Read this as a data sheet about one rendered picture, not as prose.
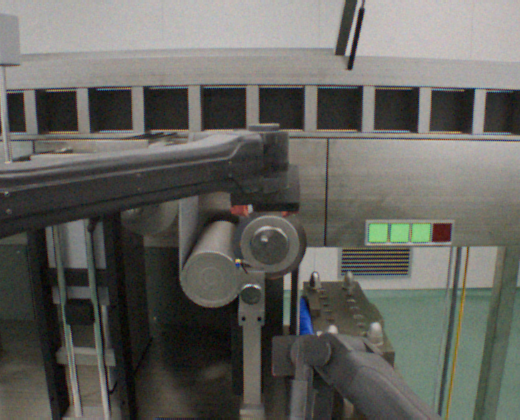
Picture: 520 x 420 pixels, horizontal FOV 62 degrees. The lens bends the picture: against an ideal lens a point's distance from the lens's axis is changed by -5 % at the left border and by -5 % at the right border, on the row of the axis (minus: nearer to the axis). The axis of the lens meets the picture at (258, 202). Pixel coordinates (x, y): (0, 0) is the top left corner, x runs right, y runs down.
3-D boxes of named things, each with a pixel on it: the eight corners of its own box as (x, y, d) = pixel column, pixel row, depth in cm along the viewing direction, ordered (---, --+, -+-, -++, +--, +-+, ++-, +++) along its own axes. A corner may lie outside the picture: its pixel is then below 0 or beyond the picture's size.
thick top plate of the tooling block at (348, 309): (317, 377, 92) (318, 352, 91) (302, 300, 131) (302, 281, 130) (393, 376, 92) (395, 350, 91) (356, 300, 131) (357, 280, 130)
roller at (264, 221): (241, 273, 91) (239, 217, 89) (246, 238, 116) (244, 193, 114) (299, 271, 91) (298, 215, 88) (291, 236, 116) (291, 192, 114)
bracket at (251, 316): (239, 416, 90) (237, 278, 84) (241, 397, 97) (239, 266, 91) (264, 416, 90) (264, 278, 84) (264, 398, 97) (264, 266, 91)
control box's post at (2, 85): (3, 163, 91) (-5, 65, 87) (7, 162, 92) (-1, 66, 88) (10, 163, 91) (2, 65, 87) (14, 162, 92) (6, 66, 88)
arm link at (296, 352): (331, 335, 66) (292, 331, 66) (328, 383, 63) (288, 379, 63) (325, 338, 72) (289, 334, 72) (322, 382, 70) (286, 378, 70)
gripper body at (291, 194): (299, 208, 67) (303, 182, 61) (230, 209, 68) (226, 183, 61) (297, 171, 70) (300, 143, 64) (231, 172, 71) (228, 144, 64)
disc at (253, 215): (234, 279, 92) (230, 208, 89) (234, 278, 93) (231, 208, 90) (307, 277, 92) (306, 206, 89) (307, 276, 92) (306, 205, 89)
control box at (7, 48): (-28, 65, 85) (-33, 14, 83) (0, 68, 91) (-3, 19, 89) (-7, 63, 83) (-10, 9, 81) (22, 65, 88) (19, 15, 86)
